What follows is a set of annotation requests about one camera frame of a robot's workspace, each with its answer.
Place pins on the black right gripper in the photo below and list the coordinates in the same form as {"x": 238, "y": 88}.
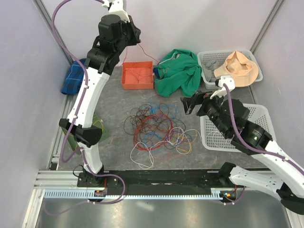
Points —
{"x": 197, "y": 98}

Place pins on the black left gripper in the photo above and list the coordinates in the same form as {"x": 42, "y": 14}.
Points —
{"x": 136, "y": 31}

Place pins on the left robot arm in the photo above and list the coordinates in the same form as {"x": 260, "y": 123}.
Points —
{"x": 115, "y": 34}

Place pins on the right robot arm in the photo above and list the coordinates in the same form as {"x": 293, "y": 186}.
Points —
{"x": 231, "y": 119}

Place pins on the large white perforated basket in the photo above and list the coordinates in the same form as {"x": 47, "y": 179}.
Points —
{"x": 213, "y": 140}

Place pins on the grey cloth in basket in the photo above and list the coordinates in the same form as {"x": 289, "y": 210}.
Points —
{"x": 208, "y": 69}

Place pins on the orange plastic tray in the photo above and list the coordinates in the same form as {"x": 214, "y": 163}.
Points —
{"x": 137, "y": 75}

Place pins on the beige bucket hat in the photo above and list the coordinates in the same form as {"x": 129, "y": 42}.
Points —
{"x": 242, "y": 70}

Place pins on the green jacket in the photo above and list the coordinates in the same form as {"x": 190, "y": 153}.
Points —
{"x": 178, "y": 69}

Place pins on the small white perforated basket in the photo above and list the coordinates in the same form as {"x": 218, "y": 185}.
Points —
{"x": 221, "y": 55}

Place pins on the blue plaid cloth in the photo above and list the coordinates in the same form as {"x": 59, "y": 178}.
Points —
{"x": 73, "y": 79}

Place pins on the green plastic tray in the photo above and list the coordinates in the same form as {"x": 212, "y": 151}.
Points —
{"x": 104, "y": 130}

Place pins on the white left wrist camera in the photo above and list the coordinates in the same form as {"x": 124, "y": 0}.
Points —
{"x": 117, "y": 7}

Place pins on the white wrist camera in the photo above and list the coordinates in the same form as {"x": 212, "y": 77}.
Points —
{"x": 225, "y": 83}
{"x": 117, "y": 7}

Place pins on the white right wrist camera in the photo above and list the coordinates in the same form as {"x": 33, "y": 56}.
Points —
{"x": 225, "y": 83}

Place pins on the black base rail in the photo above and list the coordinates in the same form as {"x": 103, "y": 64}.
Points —
{"x": 157, "y": 181}

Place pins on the light blue cable duct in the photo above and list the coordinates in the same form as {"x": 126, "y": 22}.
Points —
{"x": 108, "y": 195}

